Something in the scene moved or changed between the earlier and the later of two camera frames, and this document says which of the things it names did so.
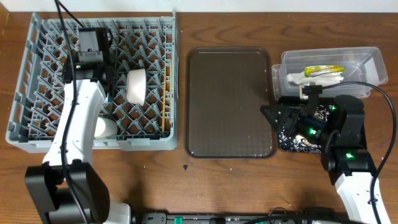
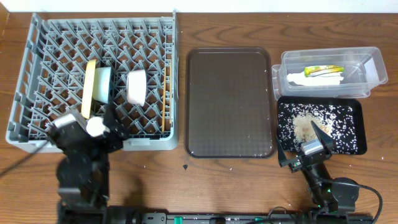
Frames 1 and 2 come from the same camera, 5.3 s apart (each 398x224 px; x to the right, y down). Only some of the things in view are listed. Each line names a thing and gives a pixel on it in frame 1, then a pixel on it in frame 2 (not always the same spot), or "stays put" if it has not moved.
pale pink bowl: (136, 86) stays put
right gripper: (296, 113) to (326, 140)
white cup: (105, 128) stays put
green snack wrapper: (317, 70) stays put
